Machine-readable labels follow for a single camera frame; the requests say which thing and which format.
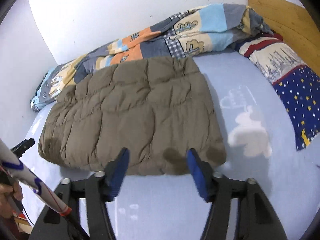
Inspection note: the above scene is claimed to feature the olive hooded puffer jacket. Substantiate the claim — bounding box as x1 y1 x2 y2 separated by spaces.
38 56 226 176

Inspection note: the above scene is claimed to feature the person's left hand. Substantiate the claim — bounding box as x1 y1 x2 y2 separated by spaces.
0 180 24 219

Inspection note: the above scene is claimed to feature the white sleeve blue pattern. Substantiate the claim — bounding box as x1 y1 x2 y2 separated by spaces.
1 140 72 217

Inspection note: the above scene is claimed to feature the light blue cloud bedsheet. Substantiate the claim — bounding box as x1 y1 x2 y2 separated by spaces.
21 51 319 239

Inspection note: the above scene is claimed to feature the star and castle pillow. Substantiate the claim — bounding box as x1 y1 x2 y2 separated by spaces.
234 33 319 151

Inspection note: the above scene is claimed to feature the patchwork cartoon quilt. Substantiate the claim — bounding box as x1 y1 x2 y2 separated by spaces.
30 3 272 112

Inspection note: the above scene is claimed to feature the wooden headboard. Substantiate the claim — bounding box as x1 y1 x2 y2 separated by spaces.
247 0 320 74

